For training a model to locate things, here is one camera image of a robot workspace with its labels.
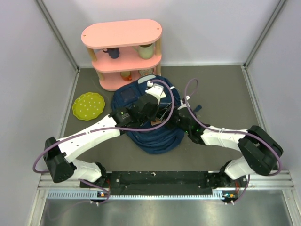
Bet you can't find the navy blue student backpack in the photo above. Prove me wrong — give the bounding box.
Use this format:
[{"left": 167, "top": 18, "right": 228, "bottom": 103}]
[{"left": 111, "top": 75, "right": 186, "bottom": 154}]

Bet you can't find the aluminium frame rail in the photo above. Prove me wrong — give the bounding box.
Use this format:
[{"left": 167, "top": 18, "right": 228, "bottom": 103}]
[{"left": 29, "top": 171, "right": 301, "bottom": 226}]

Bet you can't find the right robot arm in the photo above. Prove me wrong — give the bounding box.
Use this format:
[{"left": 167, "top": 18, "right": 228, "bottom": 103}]
[{"left": 168, "top": 105, "right": 284, "bottom": 186}]

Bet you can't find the dark blue mug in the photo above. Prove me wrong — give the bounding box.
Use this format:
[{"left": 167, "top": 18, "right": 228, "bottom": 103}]
[{"left": 103, "top": 48, "right": 120, "bottom": 59}]

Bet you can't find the patterned ceramic bowl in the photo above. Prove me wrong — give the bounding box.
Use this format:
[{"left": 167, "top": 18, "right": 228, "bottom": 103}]
[{"left": 138, "top": 68, "right": 154, "bottom": 77}]

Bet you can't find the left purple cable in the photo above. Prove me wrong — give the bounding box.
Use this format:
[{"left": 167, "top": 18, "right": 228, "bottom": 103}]
[{"left": 32, "top": 79, "right": 176, "bottom": 205}]

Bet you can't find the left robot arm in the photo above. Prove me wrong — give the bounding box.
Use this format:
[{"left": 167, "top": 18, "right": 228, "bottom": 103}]
[{"left": 43, "top": 84, "right": 164, "bottom": 187}]

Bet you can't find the small orange cup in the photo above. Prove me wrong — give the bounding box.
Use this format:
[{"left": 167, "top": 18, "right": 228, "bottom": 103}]
[{"left": 120, "top": 71, "right": 132, "bottom": 81}]

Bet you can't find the pale green mug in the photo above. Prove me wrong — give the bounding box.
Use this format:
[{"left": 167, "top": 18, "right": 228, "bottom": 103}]
[{"left": 133, "top": 44, "right": 155, "bottom": 60}]

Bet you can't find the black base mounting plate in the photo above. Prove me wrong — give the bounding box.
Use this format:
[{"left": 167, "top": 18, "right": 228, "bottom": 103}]
[{"left": 92, "top": 171, "right": 247, "bottom": 189}]

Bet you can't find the green polka dot plate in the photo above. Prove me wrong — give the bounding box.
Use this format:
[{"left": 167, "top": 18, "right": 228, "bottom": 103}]
[{"left": 72, "top": 92, "right": 105, "bottom": 121}]

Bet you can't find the pink three-tier wooden shelf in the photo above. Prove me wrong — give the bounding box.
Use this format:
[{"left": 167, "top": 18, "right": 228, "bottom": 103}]
[{"left": 81, "top": 19, "right": 162, "bottom": 91}]

